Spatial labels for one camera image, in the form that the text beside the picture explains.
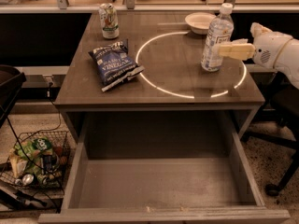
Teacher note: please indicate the blue vinegar chips bag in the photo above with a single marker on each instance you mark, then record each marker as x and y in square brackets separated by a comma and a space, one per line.
[114, 65]

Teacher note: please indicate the silver can in basket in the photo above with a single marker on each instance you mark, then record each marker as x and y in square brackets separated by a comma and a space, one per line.
[28, 179]

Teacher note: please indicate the green snack bag in basket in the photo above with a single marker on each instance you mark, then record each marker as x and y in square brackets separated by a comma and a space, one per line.
[33, 156]

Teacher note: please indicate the green 7up soda can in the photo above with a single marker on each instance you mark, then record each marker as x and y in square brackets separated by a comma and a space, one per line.
[109, 21]

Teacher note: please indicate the black bin at left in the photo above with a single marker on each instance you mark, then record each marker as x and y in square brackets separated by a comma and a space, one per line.
[11, 80]

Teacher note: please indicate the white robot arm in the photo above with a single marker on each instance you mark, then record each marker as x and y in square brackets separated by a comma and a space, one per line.
[287, 61]

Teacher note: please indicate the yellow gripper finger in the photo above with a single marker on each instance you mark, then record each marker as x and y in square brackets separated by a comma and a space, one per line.
[236, 51]
[260, 35]

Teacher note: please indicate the open grey drawer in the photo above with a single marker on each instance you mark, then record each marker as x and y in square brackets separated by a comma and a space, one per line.
[165, 167]

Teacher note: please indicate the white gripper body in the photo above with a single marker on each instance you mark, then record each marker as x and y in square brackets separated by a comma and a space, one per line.
[269, 48]

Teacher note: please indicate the clear plastic water bottle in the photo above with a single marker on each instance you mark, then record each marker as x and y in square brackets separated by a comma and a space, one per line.
[219, 31]

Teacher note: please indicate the white ceramic bowl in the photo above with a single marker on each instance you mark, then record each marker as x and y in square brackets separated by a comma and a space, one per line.
[199, 22]

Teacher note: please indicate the black wire basket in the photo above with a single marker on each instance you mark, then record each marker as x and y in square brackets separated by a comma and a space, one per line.
[51, 181]

